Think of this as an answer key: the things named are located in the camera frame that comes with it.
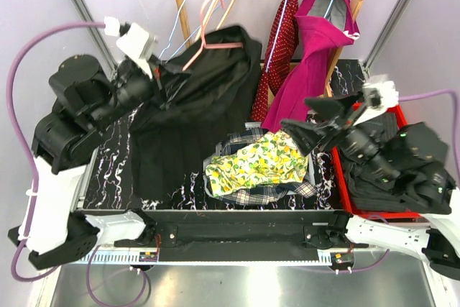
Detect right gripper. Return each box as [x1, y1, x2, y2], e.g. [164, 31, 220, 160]
[277, 84, 398, 181]

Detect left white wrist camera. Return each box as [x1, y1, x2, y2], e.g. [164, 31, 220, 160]
[103, 17, 157, 78]

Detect black skirt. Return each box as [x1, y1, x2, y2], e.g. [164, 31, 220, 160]
[129, 25, 262, 201]

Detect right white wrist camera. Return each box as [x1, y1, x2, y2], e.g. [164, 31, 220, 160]
[357, 75, 399, 124]

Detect pink wire hanger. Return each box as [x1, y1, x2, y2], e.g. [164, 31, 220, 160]
[182, 0, 244, 72]

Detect red plastic crate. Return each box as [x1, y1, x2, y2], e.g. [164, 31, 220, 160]
[331, 106, 420, 219]

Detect red polka dot skirt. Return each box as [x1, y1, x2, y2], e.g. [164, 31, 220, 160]
[251, 0, 299, 122]

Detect light blue wire hanger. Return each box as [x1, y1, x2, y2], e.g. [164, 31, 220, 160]
[157, 0, 236, 60]

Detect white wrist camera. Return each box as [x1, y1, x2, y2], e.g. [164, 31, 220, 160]
[103, 17, 157, 78]
[357, 75, 399, 124]

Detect lemon print skirt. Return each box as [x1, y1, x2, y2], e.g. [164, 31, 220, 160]
[204, 129, 309, 198]

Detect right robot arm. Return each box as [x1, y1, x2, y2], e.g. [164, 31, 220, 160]
[281, 88, 459, 280]

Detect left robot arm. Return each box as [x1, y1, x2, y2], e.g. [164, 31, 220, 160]
[8, 55, 183, 270]

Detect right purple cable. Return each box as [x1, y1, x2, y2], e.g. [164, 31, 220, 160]
[397, 88, 460, 150]

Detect purple cable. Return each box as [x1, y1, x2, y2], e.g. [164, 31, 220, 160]
[397, 88, 460, 150]
[6, 21, 109, 282]

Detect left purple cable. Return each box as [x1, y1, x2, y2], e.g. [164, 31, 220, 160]
[6, 21, 109, 282]

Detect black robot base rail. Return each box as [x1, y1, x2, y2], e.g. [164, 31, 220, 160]
[93, 210, 334, 266]

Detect navy plaid skirt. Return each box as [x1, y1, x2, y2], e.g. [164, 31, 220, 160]
[203, 128, 318, 206]

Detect dark striped clothes in crate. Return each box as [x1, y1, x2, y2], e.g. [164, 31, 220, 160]
[339, 111, 414, 213]

